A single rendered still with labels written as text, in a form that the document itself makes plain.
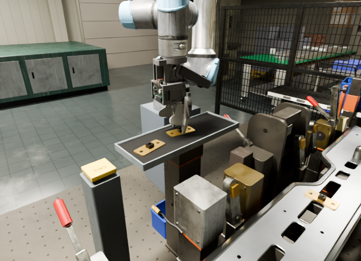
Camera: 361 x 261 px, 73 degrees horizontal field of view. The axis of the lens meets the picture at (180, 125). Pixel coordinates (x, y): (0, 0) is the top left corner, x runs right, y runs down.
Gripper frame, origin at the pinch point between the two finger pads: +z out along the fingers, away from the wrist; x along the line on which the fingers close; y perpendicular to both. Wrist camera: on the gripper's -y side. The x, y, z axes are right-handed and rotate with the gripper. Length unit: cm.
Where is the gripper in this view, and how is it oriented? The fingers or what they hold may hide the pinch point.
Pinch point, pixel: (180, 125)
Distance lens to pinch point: 71.9
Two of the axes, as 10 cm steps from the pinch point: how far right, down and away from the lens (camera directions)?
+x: 5.1, 3.5, -7.8
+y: -8.6, 2.1, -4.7
